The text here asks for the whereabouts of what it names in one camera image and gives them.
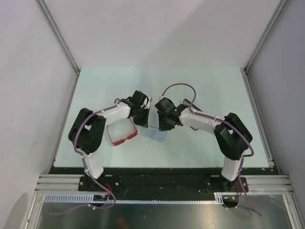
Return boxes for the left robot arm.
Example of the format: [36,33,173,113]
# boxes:
[68,90,152,191]

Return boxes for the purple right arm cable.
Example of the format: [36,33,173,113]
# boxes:
[158,83,263,217]

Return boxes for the light blue cleaning cloth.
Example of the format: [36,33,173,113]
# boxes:
[140,126,167,143]

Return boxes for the grey slotted cable duct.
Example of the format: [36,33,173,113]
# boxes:
[44,193,237,204]

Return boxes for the aluminium frame post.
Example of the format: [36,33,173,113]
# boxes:
[244,0,291,73]
[35,0,81,76]

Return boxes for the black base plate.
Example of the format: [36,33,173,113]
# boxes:
[49,167,279,198]

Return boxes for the right aluminium frame post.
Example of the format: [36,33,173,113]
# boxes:
[244,0,291,73]

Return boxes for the red sunglasses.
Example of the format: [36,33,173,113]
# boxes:
[107,118,138,146]

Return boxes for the left aluminium frame post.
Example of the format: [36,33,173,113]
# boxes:
[35,0,81,76]

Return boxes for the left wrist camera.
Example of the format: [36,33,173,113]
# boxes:
[142,96,152,109]

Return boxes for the aluminium front rail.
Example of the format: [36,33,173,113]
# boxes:
[35,174,294,195]

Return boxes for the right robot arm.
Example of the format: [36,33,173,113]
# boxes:
[155,97,254,191]

